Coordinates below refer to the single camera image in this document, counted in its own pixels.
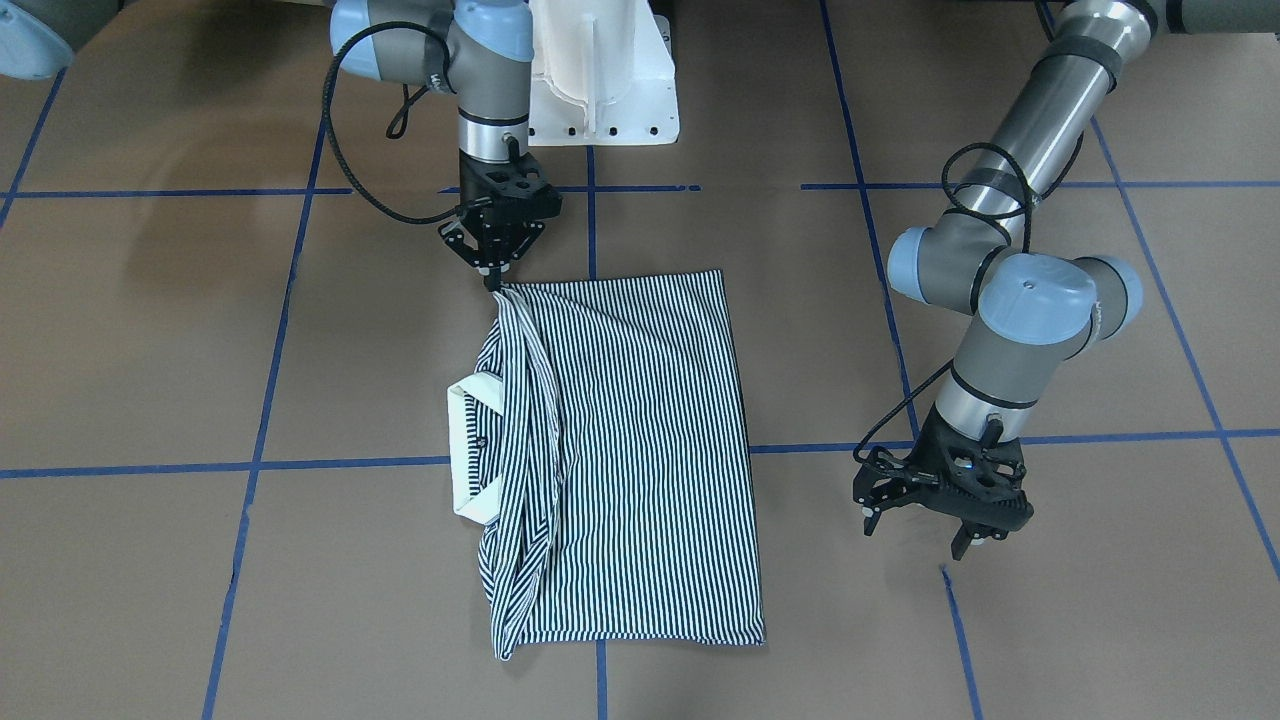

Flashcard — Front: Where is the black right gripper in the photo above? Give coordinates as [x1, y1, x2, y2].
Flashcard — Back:
[436, 152, 562, 290]

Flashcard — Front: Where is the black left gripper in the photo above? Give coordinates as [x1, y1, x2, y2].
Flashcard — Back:
[852, 407, 1030, 562]

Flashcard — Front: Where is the navy white striped polo shirt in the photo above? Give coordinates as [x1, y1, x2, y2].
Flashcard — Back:
[445, 270, 765, 661]

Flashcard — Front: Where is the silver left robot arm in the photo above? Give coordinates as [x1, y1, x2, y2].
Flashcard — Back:
[852, 1, 1277, 560]

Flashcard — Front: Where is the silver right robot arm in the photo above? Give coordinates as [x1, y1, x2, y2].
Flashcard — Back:
[321, 1, 562, 292]

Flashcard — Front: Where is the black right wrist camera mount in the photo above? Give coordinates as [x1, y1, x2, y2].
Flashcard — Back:
[470, 152, 563, 224]

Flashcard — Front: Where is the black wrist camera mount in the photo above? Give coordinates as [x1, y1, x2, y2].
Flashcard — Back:
[932, 439, 1034, 538]
[470, 152, 563, 224]

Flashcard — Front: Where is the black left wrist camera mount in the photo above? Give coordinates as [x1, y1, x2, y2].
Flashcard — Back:
[932, 439, 1034, 538]

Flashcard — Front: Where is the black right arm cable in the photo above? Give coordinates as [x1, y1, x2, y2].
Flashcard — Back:
[323, 22, 471, 225]

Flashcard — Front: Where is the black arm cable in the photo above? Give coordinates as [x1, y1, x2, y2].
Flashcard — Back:
[852, 142, 1046, 466]
[323, 22, 471, 225]

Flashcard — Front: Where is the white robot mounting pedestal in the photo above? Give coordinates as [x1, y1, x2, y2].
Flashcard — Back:
[529, 1, 681, 147]

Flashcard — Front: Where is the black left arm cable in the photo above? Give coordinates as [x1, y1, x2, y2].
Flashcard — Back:
[852, 142, 1046, 466]

